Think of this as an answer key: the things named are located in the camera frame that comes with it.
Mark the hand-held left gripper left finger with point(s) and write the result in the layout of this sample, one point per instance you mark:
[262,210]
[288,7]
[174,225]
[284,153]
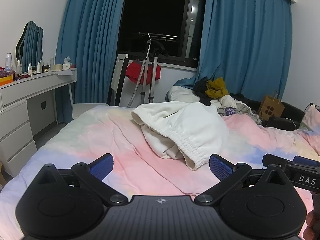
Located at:
[102,167]

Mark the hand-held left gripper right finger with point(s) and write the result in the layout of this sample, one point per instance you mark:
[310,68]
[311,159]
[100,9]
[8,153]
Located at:
[220,168]

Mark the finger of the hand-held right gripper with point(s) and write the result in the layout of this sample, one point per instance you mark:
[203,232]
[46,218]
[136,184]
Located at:
[305,160]
[275,160]

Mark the white sweatpants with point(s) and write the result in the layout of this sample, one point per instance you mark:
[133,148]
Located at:
[180,122]

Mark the person's right hand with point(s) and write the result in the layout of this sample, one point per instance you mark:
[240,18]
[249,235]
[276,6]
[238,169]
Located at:
[313,223]

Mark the pastel tie-dye bedsheet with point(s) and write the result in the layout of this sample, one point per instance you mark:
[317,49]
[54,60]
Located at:
[100,140]

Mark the pastel pillow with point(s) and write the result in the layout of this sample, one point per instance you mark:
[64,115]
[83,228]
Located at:
[311,120]

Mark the black sofa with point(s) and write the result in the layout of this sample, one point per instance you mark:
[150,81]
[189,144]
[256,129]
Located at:
[290,115]

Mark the brown paper bag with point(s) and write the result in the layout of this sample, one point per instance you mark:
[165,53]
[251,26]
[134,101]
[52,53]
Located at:
[271,107]

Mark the white grey garment pile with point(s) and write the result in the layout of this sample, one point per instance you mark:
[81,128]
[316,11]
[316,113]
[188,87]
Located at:
[237,107]

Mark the black garment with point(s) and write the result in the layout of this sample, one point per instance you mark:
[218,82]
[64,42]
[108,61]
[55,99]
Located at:
[201,90]

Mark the mustard yellow garment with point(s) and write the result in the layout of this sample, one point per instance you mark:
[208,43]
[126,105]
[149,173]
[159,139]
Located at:
[216,87]

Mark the white duvet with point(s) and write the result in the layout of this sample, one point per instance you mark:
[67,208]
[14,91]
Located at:
[181,93]

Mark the white folding chair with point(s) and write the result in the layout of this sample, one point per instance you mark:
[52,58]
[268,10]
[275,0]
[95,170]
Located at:
[120,72]

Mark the white dressing table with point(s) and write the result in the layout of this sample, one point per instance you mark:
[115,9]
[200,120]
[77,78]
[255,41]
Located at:
[17,120]

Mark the red cloth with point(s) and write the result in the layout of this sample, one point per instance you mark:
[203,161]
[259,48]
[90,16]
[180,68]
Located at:
[135,71]

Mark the white tissue box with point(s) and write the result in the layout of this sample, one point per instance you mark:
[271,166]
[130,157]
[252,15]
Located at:
[67,65]

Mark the beige box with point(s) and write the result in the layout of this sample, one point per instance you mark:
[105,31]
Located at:
[58,67]

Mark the garment steamer stand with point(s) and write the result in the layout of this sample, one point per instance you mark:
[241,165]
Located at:
[149,67]

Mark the dark cosmetic jar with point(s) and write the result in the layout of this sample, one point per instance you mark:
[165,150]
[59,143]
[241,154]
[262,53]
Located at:
[46,68]

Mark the tall clear bottle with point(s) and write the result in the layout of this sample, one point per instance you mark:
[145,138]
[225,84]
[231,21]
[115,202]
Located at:
[52,61]

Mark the small white bottle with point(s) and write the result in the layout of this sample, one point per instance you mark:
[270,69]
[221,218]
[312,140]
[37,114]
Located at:
[38,67]
[18,67]
[30,68]

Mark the blue curtain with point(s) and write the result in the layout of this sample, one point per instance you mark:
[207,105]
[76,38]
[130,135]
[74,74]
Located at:
[250,42]
[87,42]

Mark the orange box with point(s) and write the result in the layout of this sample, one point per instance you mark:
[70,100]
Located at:
[6,81]

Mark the wavy black-framed mirror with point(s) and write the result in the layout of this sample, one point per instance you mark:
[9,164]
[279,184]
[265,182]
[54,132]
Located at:
[31,45]

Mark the metal balcony railing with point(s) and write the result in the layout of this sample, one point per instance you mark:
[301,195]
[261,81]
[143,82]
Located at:
[162,37]

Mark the dark window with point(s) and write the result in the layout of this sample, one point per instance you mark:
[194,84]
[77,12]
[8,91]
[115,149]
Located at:
[155,10]

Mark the black wall socket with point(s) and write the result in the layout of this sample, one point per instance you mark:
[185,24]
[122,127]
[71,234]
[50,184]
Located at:
[44,105]

